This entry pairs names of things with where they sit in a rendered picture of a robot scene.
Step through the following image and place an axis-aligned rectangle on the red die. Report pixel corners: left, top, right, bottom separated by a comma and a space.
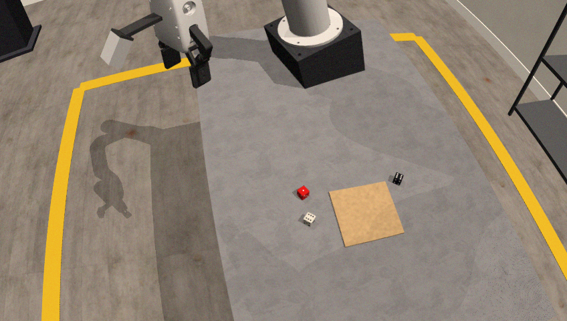
297, 186, 310, 200

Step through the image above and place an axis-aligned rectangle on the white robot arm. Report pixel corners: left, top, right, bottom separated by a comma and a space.
100, 0, 343, 68

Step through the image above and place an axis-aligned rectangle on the tan square mat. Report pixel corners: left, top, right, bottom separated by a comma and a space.
329, 181, 404, 247

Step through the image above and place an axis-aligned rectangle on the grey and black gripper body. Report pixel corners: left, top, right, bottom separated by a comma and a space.
149, 0, 209, 54

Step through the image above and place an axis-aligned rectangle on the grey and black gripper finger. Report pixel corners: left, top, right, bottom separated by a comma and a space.
158, 40, 181, 69
185, 24, 213, 88

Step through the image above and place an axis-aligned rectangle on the white die with black pips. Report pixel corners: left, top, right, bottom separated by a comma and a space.
303, 212, 316, 227

